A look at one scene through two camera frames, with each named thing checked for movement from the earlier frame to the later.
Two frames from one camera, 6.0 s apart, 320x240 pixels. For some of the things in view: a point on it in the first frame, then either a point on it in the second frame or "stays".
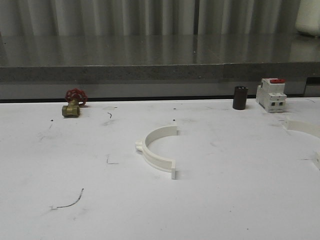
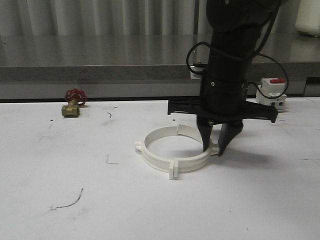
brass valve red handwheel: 76,98 stays
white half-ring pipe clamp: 160,163 stays
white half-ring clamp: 311,129 → 177,166
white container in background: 308,18 stays
